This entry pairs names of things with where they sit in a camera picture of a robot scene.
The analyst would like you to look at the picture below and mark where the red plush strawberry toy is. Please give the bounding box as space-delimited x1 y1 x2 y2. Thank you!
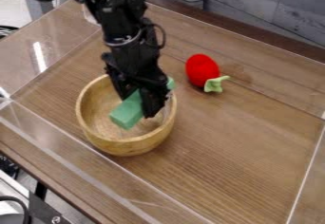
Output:
186 54 230 93

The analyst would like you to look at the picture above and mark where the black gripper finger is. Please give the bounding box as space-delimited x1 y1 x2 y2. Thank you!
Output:
139 87 169 118
113 75 138 100

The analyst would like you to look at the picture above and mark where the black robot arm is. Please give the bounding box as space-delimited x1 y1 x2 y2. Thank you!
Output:
39 0 169 118

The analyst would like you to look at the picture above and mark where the black cable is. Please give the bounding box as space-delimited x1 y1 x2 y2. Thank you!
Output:
0 196 31 224

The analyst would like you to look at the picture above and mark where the clear acrylic enclosure wall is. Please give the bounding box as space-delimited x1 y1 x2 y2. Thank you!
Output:
0 0 325 224

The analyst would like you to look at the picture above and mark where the brown wooden bowl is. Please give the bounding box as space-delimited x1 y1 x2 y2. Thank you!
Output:
75 75 177 157

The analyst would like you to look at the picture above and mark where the green rectangular block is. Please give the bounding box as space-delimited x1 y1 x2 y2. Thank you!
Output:
110 77 176 130

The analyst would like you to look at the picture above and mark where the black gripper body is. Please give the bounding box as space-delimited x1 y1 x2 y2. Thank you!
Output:
102 18 167 89

